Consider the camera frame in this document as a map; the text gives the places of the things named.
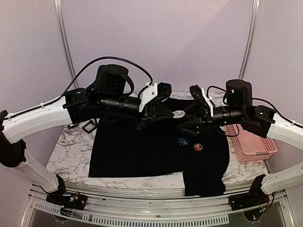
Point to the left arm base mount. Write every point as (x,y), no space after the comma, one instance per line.
(69,200)

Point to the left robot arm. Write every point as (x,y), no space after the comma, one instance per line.
(106,95)

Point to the left aluminium frame post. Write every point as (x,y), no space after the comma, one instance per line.
(64,40)

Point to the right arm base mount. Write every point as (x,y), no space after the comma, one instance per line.
(255,196)

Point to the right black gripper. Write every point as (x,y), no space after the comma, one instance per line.
(206,117)

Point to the aluminium frame post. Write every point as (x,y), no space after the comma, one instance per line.
(64,40)
(250,38)

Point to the yellow brooch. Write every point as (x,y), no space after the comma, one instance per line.
(178,114)

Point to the right aluminium frame post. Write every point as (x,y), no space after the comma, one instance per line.
(250,38)

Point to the aluminium front rail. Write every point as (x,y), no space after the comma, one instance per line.
(108,206)

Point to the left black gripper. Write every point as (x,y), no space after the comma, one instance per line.
(153,112)

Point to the round orange white brooch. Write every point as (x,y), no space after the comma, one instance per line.
(198,147)

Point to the black open brooch case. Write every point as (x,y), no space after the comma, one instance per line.
(90,126)

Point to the pink perforated plastic basket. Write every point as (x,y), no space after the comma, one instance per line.
(250,147)

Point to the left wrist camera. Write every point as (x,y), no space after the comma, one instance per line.
(154,92)

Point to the black t-shirt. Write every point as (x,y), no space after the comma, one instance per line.
(119,150)

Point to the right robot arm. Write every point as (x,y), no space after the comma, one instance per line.
(260,120)

